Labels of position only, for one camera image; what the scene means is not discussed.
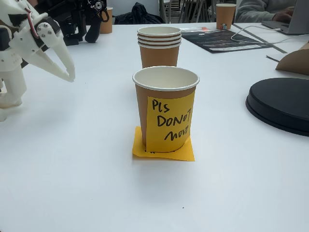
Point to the black leader arm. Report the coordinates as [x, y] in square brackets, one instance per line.
[72, 24]

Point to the brown paper cup with note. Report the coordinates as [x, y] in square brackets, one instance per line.
[141, 106]

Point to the brown paper cup with logo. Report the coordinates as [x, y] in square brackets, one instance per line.
[225, 14]

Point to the person's hand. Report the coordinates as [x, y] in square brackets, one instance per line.
[283, 15]

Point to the black jacket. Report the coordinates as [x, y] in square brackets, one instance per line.
[137, 17]

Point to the grey metal chair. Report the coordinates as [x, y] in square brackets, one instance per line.
[190, 10]

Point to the clear plastic packet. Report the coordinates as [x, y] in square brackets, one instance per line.
[202, 29]

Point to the black printed brochure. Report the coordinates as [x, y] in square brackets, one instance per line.
[217, 39]

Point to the person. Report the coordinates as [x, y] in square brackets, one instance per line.
[251, 10]

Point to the white paper sheet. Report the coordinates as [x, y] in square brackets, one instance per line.
[271, 58]

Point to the black round disc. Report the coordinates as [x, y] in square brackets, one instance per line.
[280, 104]

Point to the brown cardboard piece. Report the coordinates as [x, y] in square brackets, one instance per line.
[294, 61]

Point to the grey open laptop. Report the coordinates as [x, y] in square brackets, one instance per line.
[299, 21]

